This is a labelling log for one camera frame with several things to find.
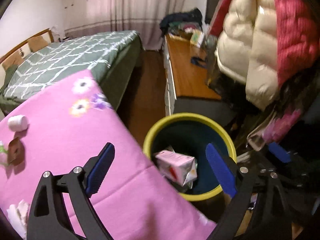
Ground wooden desk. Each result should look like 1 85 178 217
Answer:
164 34 222 115

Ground bed with green checked cover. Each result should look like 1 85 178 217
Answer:
0 30 145 117

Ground yellow-green book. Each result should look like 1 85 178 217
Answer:
190 30 204 47

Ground pile of dark clothes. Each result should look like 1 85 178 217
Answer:
159 8 203 34

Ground pale striped curtain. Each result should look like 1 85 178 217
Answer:
64 0 187 52

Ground pink drink carton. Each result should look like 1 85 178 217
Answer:
154 150 197 187

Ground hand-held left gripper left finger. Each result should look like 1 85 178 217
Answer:
26 142 116 240

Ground black wall screen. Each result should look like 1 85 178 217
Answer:
205 0 227 23

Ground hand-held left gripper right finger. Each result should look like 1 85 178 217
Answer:
205 142 293 240

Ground white and red puffer jackets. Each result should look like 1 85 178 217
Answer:
209 0 319 88

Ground pale crumpled wrapper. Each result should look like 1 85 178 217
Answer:
0 141 11 167

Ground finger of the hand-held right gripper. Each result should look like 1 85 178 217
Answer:
268 142 291 163

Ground brown packet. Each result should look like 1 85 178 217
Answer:
7 139 25 167

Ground yellow waste bin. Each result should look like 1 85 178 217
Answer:
143 113 237 202

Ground pink floral cloth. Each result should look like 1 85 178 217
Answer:
0 69 217 240

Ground wooden headboard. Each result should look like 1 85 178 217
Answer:
0 28 55 67

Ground small blue object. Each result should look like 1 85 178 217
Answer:
191 56 208 67

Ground pink patterned garment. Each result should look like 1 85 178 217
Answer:
262 105 303 143

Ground grey handbag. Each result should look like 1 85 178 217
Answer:
246 110 278 152

